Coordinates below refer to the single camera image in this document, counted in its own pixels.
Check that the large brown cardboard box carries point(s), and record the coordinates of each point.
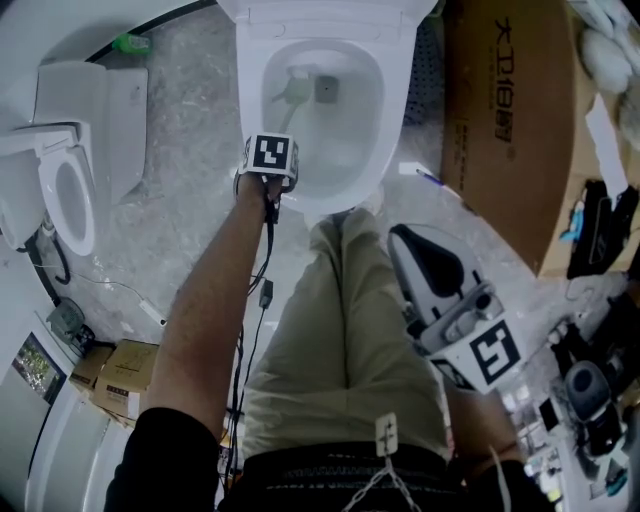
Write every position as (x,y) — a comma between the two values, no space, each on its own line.
(520,175)

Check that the dark framed picture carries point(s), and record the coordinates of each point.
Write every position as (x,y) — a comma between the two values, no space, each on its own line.
(37,367)

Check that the white power adapter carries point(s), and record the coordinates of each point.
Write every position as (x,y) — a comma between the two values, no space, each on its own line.
(154,312)

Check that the white toilet with lowered seat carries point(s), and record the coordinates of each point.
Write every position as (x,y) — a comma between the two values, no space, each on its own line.
(70,175)

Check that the person's right forearm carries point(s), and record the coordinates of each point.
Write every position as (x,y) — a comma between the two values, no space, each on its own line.
(480,430)

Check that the black pouch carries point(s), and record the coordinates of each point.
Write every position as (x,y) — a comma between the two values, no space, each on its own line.
(600,235)

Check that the white round sponge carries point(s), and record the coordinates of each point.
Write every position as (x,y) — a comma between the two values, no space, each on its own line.
(605,60)

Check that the white ceramic fixture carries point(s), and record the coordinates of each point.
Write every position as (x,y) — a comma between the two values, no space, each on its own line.
(70,460)

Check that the beige scrubber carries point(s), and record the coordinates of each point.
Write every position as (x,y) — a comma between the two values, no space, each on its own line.
(631,117)

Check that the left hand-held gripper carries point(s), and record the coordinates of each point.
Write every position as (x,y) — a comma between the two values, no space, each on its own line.
(270,152)

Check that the white toilet with raised seat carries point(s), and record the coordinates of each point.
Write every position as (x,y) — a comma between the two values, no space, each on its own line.
(370,180)

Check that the person's black printed shirt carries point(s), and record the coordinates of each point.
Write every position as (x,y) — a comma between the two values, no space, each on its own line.
(165,465)

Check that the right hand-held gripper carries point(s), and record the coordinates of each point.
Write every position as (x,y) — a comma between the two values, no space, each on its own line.
(492,352)

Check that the person's left forearm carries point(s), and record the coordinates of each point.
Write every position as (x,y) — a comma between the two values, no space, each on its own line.
(205,310)

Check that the black device with grey dome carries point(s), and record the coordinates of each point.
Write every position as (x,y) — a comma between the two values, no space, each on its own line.
(590,390)

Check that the small plain cardboard box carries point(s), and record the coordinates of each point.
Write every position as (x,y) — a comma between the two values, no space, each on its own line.
(90,367)

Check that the black perforated panel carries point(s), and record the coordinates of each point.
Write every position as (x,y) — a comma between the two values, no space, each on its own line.
(425,75)

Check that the white paper strip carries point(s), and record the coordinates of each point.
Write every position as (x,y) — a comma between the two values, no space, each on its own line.
(605,140)

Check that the person's khaki trousers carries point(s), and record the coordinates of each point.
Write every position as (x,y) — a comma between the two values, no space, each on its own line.
(340,340)

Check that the green toilet brush white bristles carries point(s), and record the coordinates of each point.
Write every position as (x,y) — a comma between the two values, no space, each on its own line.
(299,90)

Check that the green bottle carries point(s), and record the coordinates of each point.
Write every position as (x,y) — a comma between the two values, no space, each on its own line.
(132,43)

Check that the small cardboard box white side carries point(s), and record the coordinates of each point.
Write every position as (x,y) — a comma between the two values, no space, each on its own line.
(125,380)

